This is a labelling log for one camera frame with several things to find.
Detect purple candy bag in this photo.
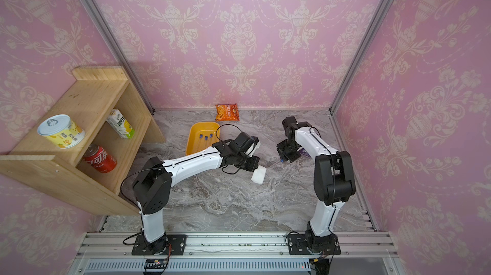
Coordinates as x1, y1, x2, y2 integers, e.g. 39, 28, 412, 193
300, 150, 310, 157

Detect aluminium corner post right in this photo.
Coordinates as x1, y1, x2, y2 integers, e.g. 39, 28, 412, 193
329, 0, 394, 116

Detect aluminium corner post left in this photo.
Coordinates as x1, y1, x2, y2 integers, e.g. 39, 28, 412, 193
81, 0, 155, 115

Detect wooden shelf unit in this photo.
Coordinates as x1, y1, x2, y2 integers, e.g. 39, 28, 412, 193
1, 67, 166, 216

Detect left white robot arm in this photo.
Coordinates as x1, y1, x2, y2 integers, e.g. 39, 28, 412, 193
132, 132, 266, 246

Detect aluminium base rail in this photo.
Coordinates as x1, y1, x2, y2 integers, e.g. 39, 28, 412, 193
69, 232, 404, 274

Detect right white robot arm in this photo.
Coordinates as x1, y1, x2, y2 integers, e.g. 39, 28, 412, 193
277, 116, 356, 252

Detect yellow tin can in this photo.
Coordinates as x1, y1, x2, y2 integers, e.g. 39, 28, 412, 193
37, 115, 85, 149

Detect aluminium corner post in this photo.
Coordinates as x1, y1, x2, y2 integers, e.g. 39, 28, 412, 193
329, 0, 394, 116
81, 0, 155, 115

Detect yellow plastic tray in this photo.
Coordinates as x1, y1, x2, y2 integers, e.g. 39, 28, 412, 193
185, 122, 220, 156

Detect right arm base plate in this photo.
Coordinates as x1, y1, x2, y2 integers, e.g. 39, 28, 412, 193
285, 234, 341, 255

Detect orange snack bag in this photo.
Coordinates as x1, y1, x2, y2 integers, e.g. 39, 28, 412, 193
216, 104, 240, 122

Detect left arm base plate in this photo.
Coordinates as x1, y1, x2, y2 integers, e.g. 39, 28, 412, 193
132, 234, 187, 256

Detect green white drink carton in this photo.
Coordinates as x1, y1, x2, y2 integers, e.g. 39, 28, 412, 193
106, 109, 134, 139

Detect red cola can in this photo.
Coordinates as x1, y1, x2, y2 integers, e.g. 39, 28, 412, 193
83, 144, 117, 173

